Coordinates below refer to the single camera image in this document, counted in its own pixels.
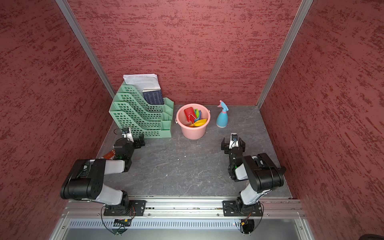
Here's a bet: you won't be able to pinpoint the teal pink spray bottle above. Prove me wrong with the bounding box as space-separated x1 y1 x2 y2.
216 100 229 128

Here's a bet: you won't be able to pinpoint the yellow toy scoop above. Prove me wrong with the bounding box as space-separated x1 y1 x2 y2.
189 119 207 128

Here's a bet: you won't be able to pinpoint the red toy spade wooden handle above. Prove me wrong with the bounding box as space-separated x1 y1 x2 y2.
184 107 197 123

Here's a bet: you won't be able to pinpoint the blue toy rake yellow handle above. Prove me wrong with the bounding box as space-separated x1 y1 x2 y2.
194 110 202 122

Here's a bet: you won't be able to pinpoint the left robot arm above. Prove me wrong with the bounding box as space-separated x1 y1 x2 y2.
60 134 147 218

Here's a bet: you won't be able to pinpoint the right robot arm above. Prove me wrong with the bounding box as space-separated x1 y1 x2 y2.
221 134 287 217

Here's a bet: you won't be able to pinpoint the red flat package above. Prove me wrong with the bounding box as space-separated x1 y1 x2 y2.
103 150 116 160

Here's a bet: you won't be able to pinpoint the green plastic file organizer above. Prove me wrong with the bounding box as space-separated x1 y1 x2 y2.
109 83 174 139

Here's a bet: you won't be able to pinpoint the pink plastic bucket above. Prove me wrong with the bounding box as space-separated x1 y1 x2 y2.
176 104 211 140

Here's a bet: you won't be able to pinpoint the dark blue booklet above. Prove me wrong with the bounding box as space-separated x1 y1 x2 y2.
143 89 164 105

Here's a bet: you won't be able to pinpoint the white paper sheets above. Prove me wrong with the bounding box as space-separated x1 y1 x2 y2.
123 74 161 93

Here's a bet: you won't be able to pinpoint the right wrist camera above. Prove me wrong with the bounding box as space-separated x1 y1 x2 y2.
229 133 239 149

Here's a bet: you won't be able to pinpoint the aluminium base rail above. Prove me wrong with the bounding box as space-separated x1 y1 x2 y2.
59 196 307 220

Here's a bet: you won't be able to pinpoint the left aluminium corner post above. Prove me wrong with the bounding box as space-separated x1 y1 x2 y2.
55 0 116 99

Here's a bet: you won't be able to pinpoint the aluminium corner post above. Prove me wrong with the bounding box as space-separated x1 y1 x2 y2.
256 0 313 110
55 0 116 99

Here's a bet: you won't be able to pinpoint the right aluminium corner post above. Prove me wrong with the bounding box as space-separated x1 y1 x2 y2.
256 0 313 110

